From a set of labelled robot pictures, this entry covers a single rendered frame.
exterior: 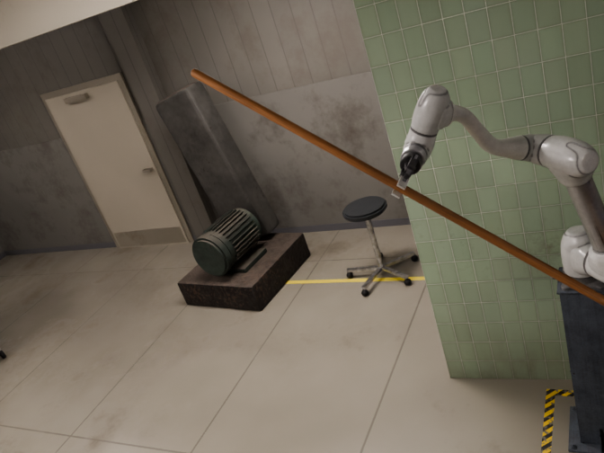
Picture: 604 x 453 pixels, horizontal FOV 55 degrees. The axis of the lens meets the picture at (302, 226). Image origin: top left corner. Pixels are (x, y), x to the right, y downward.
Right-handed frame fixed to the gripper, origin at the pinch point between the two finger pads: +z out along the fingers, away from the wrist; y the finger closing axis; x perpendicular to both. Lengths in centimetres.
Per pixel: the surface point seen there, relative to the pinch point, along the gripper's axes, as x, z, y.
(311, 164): 70, -343, 219
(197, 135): 175, -286, 218
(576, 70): -48, -120, -30
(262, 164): 118, -346, 250
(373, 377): -60, -117, 208
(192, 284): 109, -211, 322
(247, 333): 36, -168, 293
